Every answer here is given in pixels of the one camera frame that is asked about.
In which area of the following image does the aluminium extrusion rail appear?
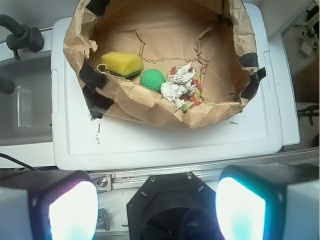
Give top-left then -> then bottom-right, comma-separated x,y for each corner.
88,159 -> 320,193

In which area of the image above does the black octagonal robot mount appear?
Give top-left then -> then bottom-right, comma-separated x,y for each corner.
126,173 -> 224,240

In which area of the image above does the green golf ball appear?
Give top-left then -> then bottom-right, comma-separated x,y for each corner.
140,68 -> 165,93

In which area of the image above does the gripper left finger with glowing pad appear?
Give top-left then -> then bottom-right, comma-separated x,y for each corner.
0,170 -> 99,240

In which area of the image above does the white sink basin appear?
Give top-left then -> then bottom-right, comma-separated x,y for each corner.
0,51 -> 53,146

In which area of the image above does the crumpled white paper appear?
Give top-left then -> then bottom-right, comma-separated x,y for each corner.
160,62 -> 196,110

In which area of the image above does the yellow green sponge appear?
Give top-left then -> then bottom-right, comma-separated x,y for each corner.
100,51 -> 143,79

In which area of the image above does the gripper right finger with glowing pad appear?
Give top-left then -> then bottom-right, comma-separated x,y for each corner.
215,163 -> 320,240

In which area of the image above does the brown paper bag container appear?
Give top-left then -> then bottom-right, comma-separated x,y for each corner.
63,0 -> 266,129

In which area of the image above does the white plastic tray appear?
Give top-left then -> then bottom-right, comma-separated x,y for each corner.
51,3 -> 283,171

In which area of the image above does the multicoloured braided rope toy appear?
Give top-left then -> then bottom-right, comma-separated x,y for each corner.
165,66 -> 201,111

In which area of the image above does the black cable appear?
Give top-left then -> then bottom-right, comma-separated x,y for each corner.
0,152 -> 38,172

